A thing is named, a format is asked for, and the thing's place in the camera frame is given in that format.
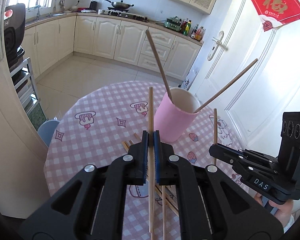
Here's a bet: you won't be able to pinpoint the cream lower kitchen cabinets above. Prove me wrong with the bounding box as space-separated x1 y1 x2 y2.
22 13 203 80

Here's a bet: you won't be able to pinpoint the kitchen faucet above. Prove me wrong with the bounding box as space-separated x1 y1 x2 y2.
36 0 41 21

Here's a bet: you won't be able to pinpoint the right hand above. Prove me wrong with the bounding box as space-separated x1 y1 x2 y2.
268 199 294 231

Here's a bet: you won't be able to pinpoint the pink cylindrical utensil holder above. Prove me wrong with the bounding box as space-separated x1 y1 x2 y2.
154 88 200 142

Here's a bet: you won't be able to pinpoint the wooden chopstick in cup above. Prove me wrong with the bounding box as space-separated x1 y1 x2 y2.
194 59 258 113
146 30 173 102

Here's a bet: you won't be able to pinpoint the white door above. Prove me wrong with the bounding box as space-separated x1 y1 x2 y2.
190 0 300 156

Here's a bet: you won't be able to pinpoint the blue chair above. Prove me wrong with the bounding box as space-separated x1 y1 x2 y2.
37 120 59 147

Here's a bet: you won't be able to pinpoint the cream open door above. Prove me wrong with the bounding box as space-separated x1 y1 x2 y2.
0 0 50 218

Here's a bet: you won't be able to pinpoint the condiment bottles group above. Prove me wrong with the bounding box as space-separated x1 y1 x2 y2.
180 19 206 43

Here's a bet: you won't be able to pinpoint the green small appliance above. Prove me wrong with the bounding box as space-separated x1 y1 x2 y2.
164 16 182 31

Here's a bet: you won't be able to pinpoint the metal storage rack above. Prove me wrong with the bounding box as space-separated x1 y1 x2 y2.
10 57 41 115

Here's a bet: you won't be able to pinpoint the red fu paper decoration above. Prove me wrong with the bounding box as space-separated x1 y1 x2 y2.
251 0 300 31

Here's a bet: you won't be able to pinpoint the gas stove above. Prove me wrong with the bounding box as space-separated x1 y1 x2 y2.
98 8 149 22

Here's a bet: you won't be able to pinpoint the black wok on stove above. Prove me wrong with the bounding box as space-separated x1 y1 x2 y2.
104 0 134 10

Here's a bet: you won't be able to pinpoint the black rice cooker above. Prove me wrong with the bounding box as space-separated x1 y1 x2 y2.
4 3 26 68

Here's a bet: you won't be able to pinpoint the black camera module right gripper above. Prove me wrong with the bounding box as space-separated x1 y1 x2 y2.
277 112 300 181

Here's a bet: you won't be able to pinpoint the silver door handle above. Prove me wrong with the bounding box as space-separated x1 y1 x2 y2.
207 30 228 61

